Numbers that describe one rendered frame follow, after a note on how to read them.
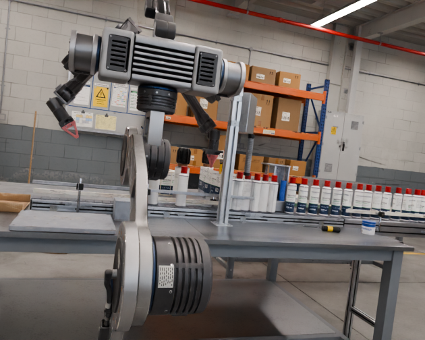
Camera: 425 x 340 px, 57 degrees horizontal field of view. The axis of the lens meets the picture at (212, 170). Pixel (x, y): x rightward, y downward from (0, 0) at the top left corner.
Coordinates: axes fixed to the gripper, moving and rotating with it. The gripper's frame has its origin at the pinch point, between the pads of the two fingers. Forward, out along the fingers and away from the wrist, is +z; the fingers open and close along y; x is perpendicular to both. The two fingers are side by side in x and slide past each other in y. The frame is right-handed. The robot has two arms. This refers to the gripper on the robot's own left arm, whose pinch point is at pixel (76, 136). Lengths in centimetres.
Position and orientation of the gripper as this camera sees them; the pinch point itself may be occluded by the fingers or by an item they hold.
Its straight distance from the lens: 195.6
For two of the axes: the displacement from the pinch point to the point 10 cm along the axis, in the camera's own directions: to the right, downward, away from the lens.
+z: 5.1, 8.3, 2.4
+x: -8.0, 5.6, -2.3
